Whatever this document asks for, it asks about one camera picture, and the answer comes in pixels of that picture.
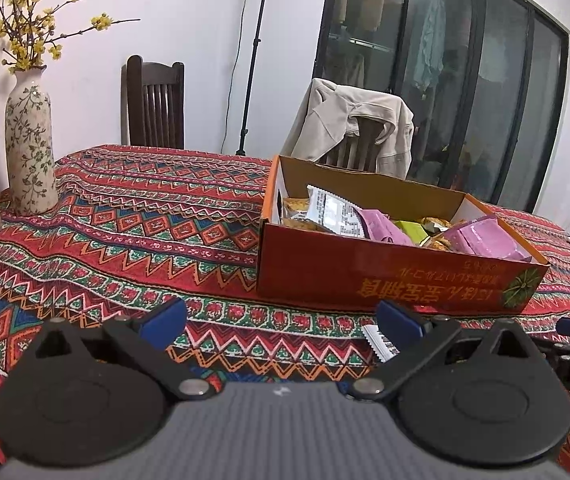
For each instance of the studio light stand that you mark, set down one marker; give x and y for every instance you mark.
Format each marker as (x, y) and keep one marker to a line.
(241, 150)

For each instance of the pink snack packet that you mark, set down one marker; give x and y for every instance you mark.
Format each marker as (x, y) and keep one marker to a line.
(378, 227)

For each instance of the mauve snack packet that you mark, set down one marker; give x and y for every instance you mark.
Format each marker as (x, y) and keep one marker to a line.
(484, 237)

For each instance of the yellow flower branches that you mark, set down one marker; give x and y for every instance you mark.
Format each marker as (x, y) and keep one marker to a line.
(29, 34)

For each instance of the white striped snack packet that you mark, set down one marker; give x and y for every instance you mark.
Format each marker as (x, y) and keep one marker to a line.
(383, 349)

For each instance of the orange cracker packet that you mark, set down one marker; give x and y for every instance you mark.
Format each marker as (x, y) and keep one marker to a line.
(294, 215)

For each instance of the dark wooden chair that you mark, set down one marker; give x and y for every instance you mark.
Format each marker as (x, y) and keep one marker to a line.
(155, 103)

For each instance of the green snack bar packet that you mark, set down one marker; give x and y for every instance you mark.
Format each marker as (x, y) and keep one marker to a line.
(413, 230)

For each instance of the chair with beige jacket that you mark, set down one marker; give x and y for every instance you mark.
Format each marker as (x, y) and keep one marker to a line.
(358, 151)

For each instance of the black framed glass door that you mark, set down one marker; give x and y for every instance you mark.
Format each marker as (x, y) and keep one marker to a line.
(485, 80)

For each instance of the orange cardboard box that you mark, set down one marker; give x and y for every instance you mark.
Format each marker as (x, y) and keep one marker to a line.
(328, 271)

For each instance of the floral ceramic vase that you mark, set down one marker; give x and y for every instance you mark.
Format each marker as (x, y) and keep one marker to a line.
(29, 145)

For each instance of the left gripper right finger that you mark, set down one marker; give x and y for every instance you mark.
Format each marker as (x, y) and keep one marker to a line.
(473, 397)

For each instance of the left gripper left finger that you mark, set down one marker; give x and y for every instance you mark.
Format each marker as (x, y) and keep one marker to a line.
(83, 396)

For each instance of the beige jacket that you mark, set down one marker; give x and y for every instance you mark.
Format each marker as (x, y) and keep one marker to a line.
(330, 113)

